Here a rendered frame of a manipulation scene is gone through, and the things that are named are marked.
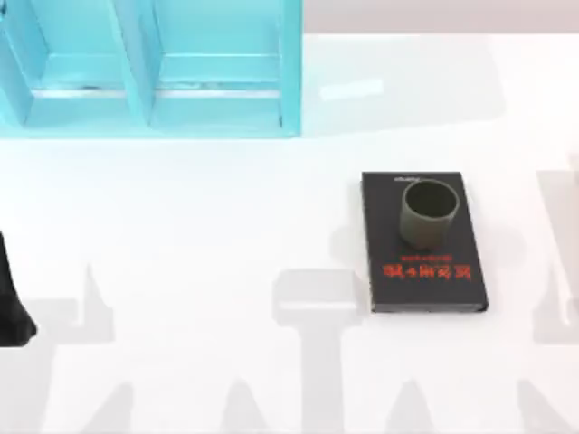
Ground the dark olive cup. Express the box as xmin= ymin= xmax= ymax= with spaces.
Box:
xmin=398 ymin=179 xmax=463 ymax=251

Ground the black book with red lettering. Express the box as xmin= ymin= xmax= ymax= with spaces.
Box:
xmin=360 ymin=171 xmax=489 ymax=315

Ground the light blue rack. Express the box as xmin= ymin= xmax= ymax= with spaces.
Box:
xmin=0 ymin=0 xmax=303 ymax=140

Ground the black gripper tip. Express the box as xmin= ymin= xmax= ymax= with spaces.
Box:
xmin=0 ymin=232 xmax=38 ymax=350

